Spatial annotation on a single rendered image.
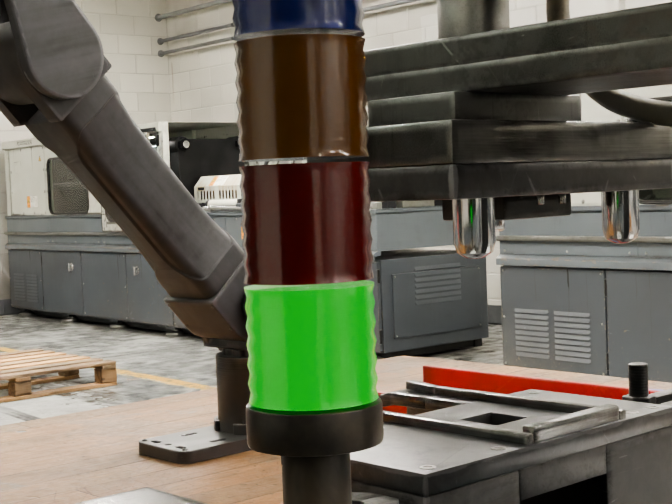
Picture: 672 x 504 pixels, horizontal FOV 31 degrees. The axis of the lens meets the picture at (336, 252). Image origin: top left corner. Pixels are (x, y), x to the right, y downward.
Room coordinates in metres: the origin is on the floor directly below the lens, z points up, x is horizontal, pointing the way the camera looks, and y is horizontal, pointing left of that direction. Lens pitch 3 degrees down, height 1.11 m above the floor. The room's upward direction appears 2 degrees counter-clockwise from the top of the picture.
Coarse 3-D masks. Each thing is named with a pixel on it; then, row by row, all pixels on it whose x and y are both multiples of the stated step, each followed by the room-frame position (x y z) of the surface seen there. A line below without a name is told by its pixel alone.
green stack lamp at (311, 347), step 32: (256, 288) 0.35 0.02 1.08; (288, 288) 0.34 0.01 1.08; (320, 288) 0.34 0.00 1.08; (352, 288) 0.34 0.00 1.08; (256, 320) 0.34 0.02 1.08; (288, 320) 0.33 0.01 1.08; (320, 320) 0.33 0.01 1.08; (352, 320) 0.34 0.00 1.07; (256, 352) 0.34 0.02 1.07; (288, 352) 0.33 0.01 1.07; (320, 352) 0.33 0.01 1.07; (352, 352) 0.34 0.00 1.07; (256, 384) 0.34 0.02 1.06; (288, 384) 0.33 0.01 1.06; (320, 384) 0.33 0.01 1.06; (352, 384) 0.34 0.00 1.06
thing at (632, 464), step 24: (648, 432) 0.64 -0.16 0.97; (576, 456) 0.60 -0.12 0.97; (600, 456) 0.61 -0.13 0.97; (624, 456) 0.63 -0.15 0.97; (648, 456) 0.64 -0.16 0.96; (504, 480) 0.56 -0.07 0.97; (528, 480) 0.57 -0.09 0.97; (552, 480) 0.59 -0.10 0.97; (576, 480) 0.60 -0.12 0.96; (600, 480) 0.62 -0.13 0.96; (624, 480) 0.63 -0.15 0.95; (648, 480) 0.64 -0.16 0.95
